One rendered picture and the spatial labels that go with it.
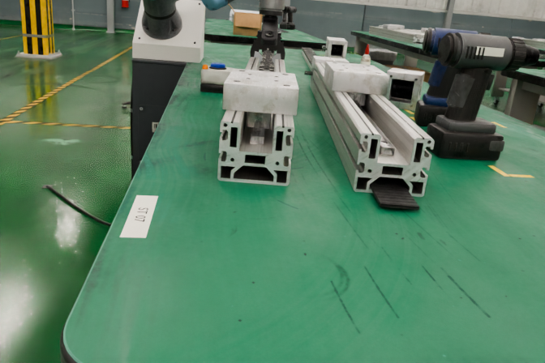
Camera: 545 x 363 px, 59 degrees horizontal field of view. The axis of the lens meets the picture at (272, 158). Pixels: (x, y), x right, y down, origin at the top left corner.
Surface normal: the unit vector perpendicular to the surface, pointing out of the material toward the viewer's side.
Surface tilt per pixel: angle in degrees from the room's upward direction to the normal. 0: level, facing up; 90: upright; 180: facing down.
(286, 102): 90
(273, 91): 90
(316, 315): 0
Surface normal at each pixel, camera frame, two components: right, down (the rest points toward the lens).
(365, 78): 0.00, 0.31
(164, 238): 0.08, -0.95
